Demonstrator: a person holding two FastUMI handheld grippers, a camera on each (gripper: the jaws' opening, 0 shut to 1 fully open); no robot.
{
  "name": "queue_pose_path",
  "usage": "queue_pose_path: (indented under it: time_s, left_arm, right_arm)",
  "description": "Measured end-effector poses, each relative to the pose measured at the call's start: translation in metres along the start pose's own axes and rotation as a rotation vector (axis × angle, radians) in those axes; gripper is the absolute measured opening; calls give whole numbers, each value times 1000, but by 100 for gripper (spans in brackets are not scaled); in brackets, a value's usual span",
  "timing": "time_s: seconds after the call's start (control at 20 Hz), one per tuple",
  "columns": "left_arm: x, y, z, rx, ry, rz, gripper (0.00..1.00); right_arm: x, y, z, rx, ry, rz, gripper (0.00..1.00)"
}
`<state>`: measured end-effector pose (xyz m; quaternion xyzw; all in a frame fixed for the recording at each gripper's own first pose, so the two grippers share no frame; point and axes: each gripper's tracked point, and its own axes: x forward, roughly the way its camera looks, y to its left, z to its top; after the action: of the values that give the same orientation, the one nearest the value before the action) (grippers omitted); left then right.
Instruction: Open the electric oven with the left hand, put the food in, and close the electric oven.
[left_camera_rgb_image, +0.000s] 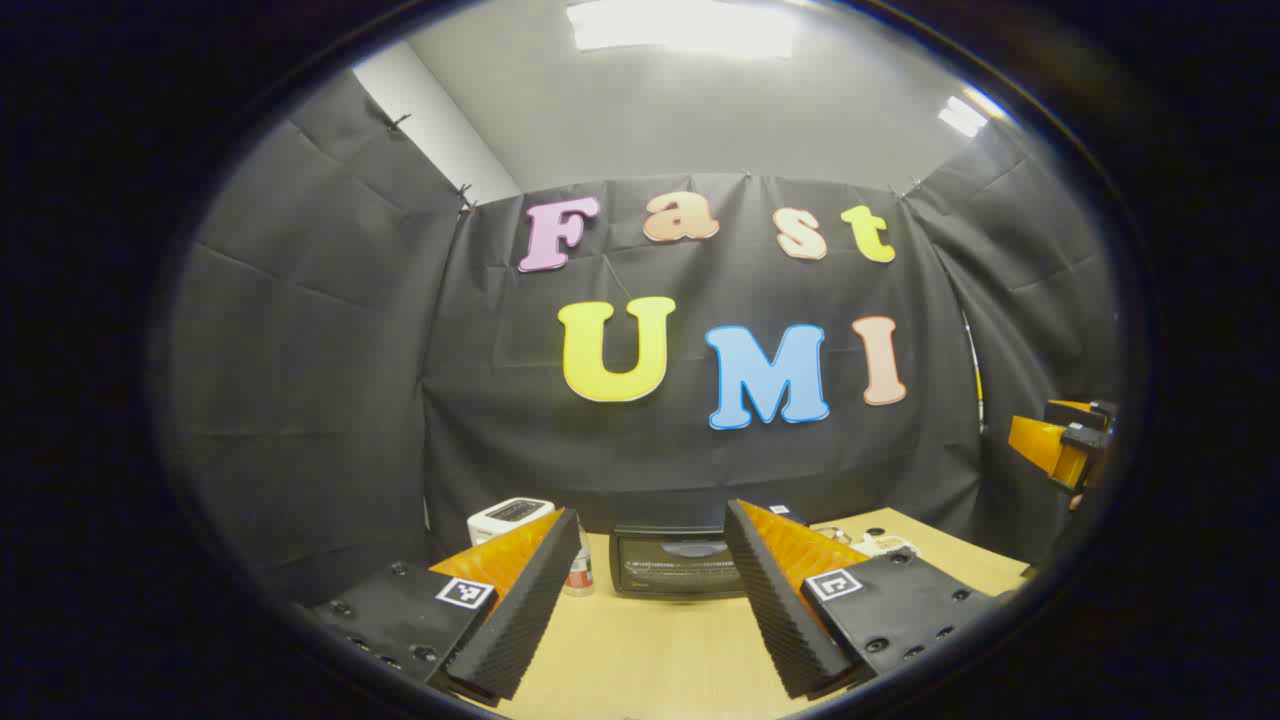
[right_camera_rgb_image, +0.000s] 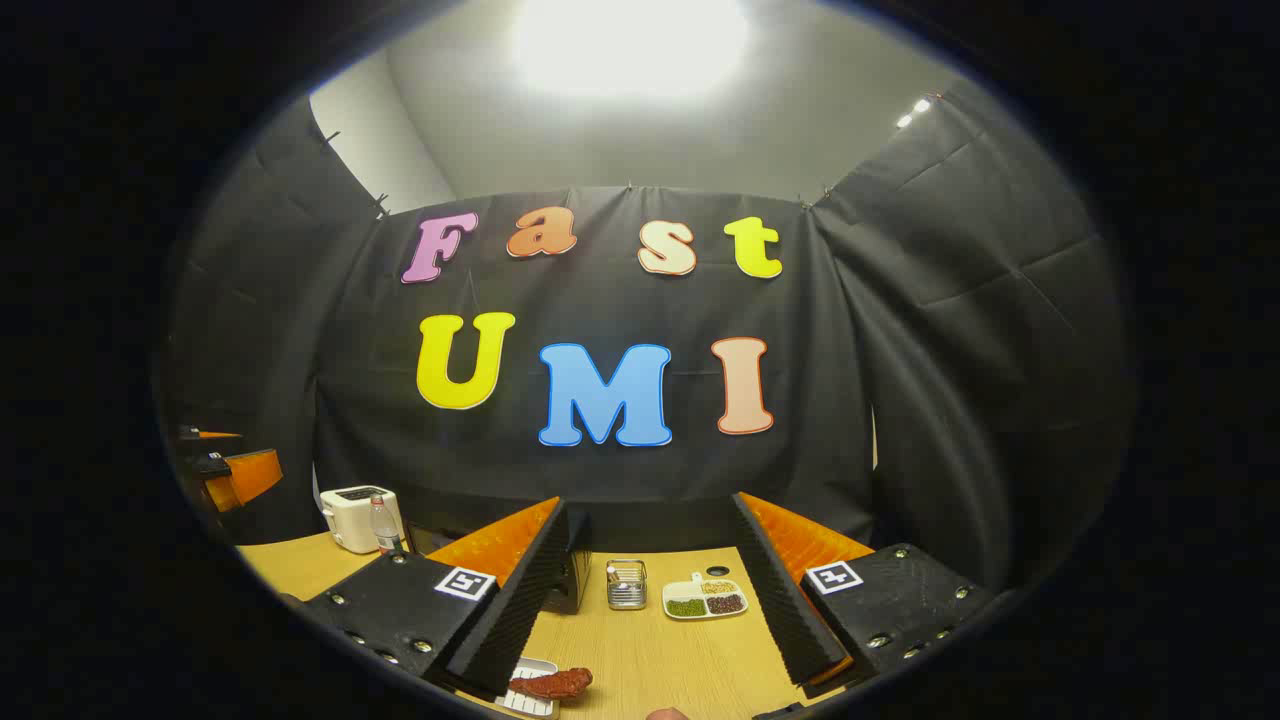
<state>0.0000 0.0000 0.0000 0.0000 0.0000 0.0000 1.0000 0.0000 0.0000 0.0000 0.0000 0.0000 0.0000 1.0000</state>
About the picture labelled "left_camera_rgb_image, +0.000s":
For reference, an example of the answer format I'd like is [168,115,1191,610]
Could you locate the small ceiling light panel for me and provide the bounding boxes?
[937,95,991,139]

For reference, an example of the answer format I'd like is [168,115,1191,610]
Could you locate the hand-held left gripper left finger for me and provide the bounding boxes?
[300,508,583,703]

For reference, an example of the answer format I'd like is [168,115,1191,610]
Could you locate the large ceiling light panel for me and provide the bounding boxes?
[565,0,801,59]

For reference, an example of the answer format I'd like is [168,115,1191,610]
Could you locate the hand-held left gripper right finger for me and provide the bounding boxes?
[722,498,1001,701]

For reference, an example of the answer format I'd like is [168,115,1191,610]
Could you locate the black electric oven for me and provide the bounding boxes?
[610,505,811,601]

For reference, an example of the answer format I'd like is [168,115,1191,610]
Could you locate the clear plastic bottle red label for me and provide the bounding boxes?
[563,520,595,598]

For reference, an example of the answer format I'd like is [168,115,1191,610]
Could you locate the white toaster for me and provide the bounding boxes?
[467,497,556,548]

